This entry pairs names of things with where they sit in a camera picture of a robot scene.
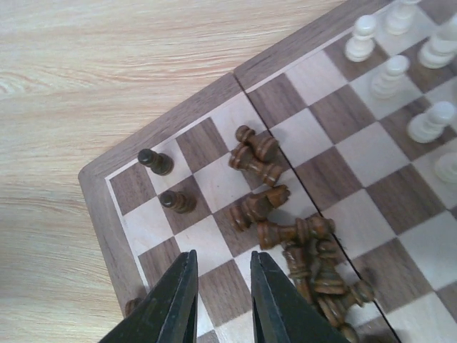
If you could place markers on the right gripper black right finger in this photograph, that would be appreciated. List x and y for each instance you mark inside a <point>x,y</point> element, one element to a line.
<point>280,313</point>

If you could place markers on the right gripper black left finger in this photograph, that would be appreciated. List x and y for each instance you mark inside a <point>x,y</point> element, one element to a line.
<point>168,313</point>

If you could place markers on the dark pawn corner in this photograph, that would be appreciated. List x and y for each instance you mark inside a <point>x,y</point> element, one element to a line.
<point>158,163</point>

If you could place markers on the pile of dark chess pieces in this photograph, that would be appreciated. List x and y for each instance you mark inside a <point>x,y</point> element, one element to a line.
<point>308,248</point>

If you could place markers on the wooden chess board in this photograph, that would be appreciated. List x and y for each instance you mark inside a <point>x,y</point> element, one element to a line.
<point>399,235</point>

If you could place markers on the white chess piece row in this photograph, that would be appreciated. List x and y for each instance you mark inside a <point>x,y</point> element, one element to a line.
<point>401,63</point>

